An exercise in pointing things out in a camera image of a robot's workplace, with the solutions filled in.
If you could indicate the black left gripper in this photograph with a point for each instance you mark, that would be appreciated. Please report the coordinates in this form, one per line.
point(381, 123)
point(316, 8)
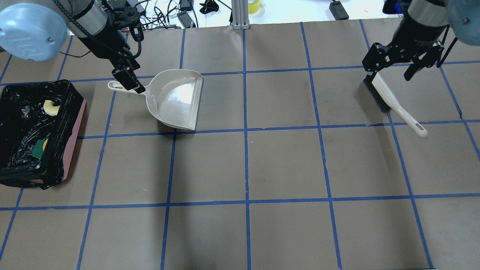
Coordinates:
point(106, 43)

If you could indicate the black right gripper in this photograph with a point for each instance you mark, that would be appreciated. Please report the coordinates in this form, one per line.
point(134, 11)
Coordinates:
point(415, 36)

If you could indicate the white hand brush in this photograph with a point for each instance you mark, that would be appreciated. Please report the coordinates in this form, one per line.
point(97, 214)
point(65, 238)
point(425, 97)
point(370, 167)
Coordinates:
point(387, 101)

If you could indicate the white plastic dustpan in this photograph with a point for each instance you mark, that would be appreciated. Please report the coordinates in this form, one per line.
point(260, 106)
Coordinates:
point(173, 97)

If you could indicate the cream bread toy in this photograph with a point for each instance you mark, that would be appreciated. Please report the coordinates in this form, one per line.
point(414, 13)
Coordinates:
point(50, 109)

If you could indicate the green yellow sponge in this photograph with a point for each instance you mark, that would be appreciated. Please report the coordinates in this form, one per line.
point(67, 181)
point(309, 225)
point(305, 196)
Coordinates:
point(39, 148)

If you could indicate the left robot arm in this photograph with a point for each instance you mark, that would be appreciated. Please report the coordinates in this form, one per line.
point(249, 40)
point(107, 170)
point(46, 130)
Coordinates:
point(36, 29)

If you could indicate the bin with black bag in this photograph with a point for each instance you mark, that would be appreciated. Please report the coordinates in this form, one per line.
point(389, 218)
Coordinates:
point(23, 122)

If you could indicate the black power brick top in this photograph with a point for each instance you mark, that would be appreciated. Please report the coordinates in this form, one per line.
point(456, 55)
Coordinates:
point(338, 11)

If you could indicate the yellow tape roll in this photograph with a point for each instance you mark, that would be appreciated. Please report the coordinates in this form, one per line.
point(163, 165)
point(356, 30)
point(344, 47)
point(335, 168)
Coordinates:
point(253, 6)

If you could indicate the aluminium frame post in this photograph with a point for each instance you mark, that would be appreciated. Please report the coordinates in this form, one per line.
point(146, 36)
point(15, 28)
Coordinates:
point(240, 15)

